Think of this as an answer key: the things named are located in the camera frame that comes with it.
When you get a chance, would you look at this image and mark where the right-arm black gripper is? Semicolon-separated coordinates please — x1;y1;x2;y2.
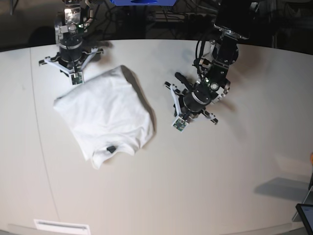
58;40;83;68

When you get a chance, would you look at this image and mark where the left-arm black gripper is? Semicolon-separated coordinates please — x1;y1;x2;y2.
175;72;212;115

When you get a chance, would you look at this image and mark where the white printed T-shirt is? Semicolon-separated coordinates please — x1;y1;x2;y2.
53;66;155;169

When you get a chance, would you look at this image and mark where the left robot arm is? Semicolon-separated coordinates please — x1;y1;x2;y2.
167;0;259;121

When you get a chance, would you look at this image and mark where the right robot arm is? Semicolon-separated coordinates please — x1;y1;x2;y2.
54;0;103;70

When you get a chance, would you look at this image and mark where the white power strip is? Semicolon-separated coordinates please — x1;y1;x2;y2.
147;11;216;23

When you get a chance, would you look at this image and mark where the laptop computer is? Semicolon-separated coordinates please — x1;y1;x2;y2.
292;175;313;235

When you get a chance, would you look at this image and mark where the white paper label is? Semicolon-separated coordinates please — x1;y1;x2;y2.
34;219;91;235

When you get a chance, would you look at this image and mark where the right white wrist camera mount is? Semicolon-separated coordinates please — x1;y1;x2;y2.
39;47;104;85

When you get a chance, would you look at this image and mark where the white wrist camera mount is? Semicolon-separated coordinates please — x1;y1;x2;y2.
39;47;104;85
164;81;219;133

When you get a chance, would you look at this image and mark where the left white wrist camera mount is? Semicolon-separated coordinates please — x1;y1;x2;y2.
164;81;219;133

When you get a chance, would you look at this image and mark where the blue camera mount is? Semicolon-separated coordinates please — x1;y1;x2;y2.
110;0;176;6

